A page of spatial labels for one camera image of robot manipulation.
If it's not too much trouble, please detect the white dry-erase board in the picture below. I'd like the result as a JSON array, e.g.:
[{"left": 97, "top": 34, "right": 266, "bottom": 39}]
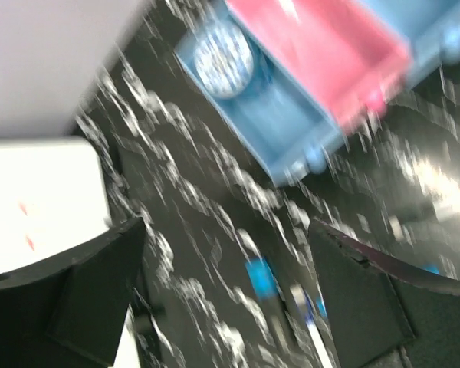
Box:
[{"left": 0, "top": 137, "right": 111, "bottom": 274}]

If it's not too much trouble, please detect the black marker blue cap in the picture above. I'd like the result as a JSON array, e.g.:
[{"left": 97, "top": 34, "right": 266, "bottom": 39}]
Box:
[{"left": 245, "top": 258, "right": 295, "bottom": 352}]

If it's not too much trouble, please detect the light blue storage bin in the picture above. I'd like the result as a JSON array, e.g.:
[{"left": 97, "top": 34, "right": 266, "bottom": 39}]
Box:
[{"left": 361, "top": 0, "right": 460, "bottom": 88}]

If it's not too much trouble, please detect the pink storage bin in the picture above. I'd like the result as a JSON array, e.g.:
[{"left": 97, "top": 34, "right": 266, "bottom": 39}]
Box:
[{"left": 226, "top": 0, "right": 409, "bottom": 133}]

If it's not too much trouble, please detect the blue round tape dispenser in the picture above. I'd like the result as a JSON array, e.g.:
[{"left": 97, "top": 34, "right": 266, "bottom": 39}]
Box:
[{"left": 194, "top": 21, "right": 255, "bottom": 99}]

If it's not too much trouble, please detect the light blue end bin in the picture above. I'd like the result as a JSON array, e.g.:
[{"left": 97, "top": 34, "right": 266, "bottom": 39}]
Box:
[{"left": 176, "top": 8, "right": 344, "bottom": 186}]

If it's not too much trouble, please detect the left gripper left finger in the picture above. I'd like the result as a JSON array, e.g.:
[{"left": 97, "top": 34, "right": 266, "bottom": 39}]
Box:
[{"left": 0, "top": 218, "right": 146, "bottom": 368}]

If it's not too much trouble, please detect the white marker blue cap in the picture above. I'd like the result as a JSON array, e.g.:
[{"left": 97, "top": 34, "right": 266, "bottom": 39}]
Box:
[{"left": 291, "top": 284, "right": 334, "bottom": 368}]

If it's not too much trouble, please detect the black marble pattern mat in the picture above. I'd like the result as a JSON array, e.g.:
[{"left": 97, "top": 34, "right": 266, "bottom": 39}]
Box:
[{"left": 77, "top": 1, "right": 460, "bottom": 367}]

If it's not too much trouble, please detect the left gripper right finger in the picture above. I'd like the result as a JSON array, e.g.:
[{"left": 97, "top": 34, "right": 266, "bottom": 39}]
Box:
[{"left": 308, "top": 220, "right": 460, "bottom": 367}]

